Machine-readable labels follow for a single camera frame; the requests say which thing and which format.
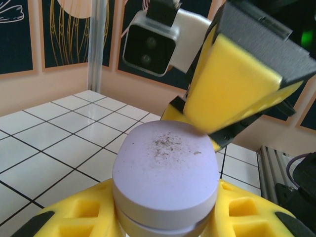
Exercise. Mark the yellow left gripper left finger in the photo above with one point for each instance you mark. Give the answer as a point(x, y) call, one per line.
point(79, 209)

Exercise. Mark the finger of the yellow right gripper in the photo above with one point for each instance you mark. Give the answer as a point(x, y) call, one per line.
point(229, 81)
point(232, 138)

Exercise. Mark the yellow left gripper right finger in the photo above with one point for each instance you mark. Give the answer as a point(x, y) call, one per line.
point(247, 209)

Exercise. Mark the pink earbuds charging case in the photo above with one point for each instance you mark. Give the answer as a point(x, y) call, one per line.
point(165, 170)

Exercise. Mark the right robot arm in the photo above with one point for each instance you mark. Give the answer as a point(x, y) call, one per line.
point(303, 197)

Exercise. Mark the aluminium frame rail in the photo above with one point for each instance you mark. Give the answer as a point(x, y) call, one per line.
point(271, 172)

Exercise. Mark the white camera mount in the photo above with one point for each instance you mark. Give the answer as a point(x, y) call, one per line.
point(190, 42)

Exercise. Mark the pink flower wall panel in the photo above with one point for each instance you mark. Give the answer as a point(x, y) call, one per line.
point(14, 44)
point(311, 111)

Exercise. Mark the silver black wrist camera box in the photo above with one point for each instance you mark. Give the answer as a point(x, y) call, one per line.
point(148, 47)

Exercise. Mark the aluminium frame post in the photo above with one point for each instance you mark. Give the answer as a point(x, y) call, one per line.
point(97, 44)

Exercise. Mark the gold wheat wall panel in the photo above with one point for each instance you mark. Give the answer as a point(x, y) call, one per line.
point(64, 37)

